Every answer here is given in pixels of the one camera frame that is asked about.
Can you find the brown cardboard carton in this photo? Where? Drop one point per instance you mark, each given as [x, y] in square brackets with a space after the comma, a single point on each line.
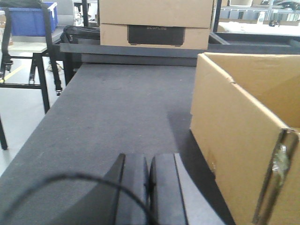
[246, 120]

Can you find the black bag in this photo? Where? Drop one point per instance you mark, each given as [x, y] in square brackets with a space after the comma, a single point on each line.
[72, 34]

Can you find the blue crate on table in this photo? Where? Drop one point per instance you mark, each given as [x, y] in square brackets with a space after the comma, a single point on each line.
[27, 17]

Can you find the black frame table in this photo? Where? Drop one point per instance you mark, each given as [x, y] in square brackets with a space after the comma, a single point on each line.
[35, 52]

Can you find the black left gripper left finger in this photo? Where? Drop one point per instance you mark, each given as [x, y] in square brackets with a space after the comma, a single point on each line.
[105, 205]

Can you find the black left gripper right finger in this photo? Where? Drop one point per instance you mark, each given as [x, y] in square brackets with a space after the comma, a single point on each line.
[175, 199]

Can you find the printed cardboard box on conveyor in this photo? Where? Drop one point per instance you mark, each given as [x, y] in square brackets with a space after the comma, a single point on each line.
[181, 24]

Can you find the dark grey conveyor belt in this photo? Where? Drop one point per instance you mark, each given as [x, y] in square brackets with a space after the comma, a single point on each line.
[104, 111]

